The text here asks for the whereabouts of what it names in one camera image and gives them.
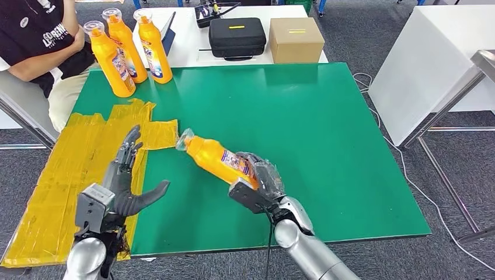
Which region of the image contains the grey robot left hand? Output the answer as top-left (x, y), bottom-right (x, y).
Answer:
top-left (101, 124), bottom-right (171, 217)

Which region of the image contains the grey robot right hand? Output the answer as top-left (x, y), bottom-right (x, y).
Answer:
top-left (236, 152), bottom-right (286, 202)

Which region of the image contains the orange detergent bottle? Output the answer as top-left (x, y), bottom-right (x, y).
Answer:
top-left (102, 8), bottom-right (148, 84)
top-left (175, 128), bottom-right (260, 191)
top-left (133, 8), bottom-right (173, 85)
top-left (83, 20), bottom-right (137, 98)

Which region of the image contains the yellow plastic sheet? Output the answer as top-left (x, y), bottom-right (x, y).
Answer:
top-left (0, 98), bottom-right (179, 268)

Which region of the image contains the green table board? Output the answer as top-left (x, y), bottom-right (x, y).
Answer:
top-left (69, 62), bottom-right (432, 257)

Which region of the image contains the grey metal bench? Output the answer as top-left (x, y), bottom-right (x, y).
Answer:
top-left (0, 71), bottom-right (60, 151)

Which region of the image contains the brown cardboard box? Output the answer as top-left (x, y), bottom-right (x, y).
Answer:
top-left (269, 17), bottom-right (326, 64)

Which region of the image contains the black carrying case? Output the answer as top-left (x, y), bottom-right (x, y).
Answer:
top-left (208, 17), bottom-right (267, 62)

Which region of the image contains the tablet in blue case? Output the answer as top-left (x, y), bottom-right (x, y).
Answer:
top-left (161, 11), bottom-right (177, 57)

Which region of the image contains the person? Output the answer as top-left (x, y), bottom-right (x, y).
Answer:
top-left (0, 0), bottom-right (102, 133)

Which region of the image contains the black remote controller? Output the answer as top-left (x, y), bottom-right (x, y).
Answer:
top-left (194, 1), bottom-right (241, 29)

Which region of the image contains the green plastic crate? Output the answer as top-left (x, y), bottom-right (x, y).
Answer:
top-left (285, 0), bottom-right (312, 12)

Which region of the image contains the large white table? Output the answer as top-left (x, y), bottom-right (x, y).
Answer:
top-left (367, 3), bottom-right (495, 148)

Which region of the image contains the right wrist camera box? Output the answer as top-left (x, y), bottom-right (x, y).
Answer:
top-left (228, 177), bottom-right (279, 215)

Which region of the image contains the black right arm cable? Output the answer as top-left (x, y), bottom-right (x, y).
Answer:
top-left (264, 208), bottom-right (276, 280)

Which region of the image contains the white floor cable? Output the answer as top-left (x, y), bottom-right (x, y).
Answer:
top-left (353, 72), bottom-right (495, 273)

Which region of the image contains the grey metal table frame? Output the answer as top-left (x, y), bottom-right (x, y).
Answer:
top-left (398, 49), bottom-right (495, 245)

